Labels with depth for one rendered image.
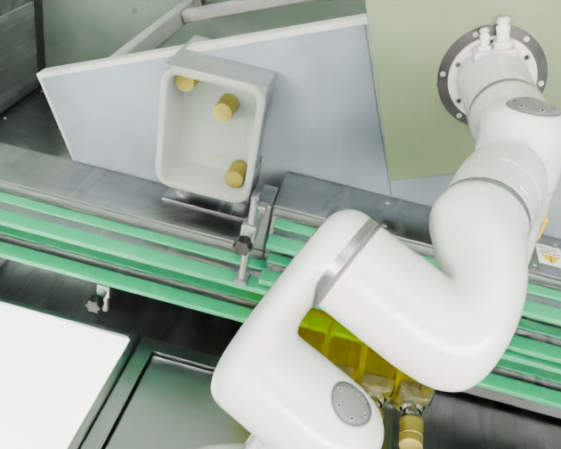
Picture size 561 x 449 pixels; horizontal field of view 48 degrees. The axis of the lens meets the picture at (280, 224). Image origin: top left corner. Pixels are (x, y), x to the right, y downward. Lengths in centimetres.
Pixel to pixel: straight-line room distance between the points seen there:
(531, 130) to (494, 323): 28
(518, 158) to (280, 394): 31
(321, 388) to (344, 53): 69
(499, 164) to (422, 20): 42
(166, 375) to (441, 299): 72
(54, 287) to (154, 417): 40
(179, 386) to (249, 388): 64
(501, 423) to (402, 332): 81
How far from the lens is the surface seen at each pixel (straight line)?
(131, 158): 127
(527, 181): 61
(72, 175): 128
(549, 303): 110
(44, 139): 183
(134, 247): 113
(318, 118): 112
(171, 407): 110
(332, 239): 50
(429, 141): 104
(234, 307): 114
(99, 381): 113
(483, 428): 127
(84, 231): 117
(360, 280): 49
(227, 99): 110
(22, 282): 137
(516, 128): 72
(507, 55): 96
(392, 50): 99
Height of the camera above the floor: 177
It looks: 55 degrees down
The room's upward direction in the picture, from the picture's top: 159 degrees counter-clockwise
